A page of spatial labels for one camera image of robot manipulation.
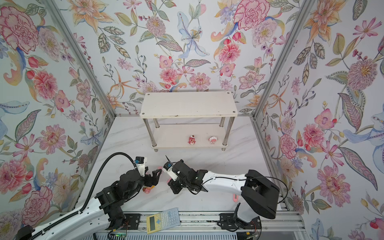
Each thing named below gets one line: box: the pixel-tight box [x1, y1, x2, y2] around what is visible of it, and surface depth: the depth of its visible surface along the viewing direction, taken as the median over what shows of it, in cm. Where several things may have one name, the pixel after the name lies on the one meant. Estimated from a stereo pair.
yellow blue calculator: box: [146, 207, 181, 235], surface depth 75 cm
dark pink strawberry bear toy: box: [187, 134, 196, 145], surface depth 96 cm
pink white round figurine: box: [208, 136, 218, 144], surface depth 95 cm
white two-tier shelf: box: [139, 91, 239, 153], surface depth 97 cm
